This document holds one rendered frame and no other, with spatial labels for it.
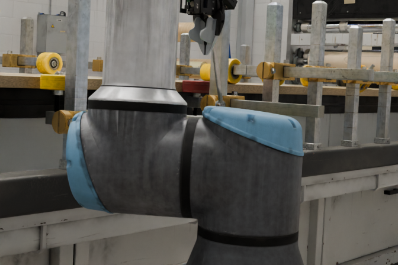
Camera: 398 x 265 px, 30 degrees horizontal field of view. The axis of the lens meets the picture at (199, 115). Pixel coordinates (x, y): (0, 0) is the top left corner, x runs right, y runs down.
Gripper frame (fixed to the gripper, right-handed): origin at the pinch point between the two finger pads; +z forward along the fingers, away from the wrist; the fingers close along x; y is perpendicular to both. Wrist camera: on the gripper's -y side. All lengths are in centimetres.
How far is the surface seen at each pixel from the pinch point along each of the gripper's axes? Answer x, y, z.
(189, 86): -18.4, -15.3, 9.5
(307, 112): 18.8, -17.6, 14.2
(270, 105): 7.6, -17.6, 13.3
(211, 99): -6.8, -10.7, 12.6
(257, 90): -23, -55, 10
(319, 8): -7, -63, -17
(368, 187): -9, -108, 44
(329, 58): -107, -245, -8
